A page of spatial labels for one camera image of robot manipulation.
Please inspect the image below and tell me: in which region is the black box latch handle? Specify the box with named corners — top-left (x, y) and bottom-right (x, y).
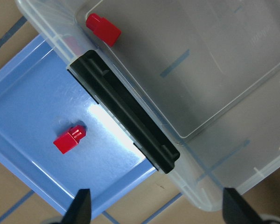
top-left (69, 50), bottom-right (180, 174)

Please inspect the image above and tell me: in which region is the clear plastic storage box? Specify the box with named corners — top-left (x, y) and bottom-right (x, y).
top-left (16, 0), bottom-right (280, 211)

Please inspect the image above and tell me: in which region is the red block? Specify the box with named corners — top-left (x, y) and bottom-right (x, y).
top-left (85, 13), bottom-right (121, 47)
top-left (53, 123), bottom-right (87, 154)

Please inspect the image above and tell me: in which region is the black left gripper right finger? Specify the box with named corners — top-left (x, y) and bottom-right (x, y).
top-left (222, 188), bottom-right (264, 224)

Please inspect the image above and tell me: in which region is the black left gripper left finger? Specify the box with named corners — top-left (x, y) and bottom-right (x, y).
top-left (62, 189), bottom-right (91, 224)

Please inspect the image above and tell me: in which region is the blue plastic tray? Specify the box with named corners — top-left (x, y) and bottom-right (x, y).
top-left (0, 36), bottom-right (155, 217)

